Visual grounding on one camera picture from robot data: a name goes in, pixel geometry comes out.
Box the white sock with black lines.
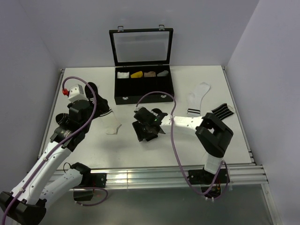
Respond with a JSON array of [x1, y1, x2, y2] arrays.
[[137, 108, 169, 143]]

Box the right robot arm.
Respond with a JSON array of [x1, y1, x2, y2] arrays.
[[132, 107, 233, 185]]

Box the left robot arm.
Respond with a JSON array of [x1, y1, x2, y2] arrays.
[[0, 98, 112, 225]]

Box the black white horizontal striped sock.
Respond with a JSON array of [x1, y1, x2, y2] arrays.
[[55, 113, 68, 126]]

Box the black sock with white stripes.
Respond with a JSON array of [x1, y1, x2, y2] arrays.
[[85, 82, 99, 103]]

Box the cream sock with black stripes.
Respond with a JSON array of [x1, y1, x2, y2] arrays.
[[100, 110, 122, 135]]

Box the white rolled sock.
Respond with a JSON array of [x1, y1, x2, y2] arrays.
[[117, 72, 130, 79]]

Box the long white sock striped cuff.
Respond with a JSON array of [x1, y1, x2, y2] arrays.
[[187, 82, 210, 117]]

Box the yellow rolled sock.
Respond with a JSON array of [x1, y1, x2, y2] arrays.
[[130, 71, 143, 78]]

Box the tan rolled sock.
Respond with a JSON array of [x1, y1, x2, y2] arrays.
[[144, 71, 156, 77]]

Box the grey rolled sock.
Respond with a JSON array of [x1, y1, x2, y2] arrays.
[[157, 70, 169, 77]]

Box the black storage box with lid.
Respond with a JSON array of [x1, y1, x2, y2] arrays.
[[109, 25, 175, 105]]

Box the black sock white vertical stripes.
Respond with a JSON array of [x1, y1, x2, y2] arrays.
[[211, 103, 235, 120]]

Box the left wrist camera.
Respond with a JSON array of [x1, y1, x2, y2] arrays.
[[62, 84, 86, 103]]

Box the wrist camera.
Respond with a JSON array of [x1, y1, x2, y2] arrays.
[[134, 106, 147, 114], [62, 84, 86, 103]]

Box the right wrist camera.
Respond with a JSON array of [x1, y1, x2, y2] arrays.
[[134, 106, 147, 114]]

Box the aluminium frame rail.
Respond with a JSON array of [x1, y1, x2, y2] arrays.
[[91, 164, 269, 190]]

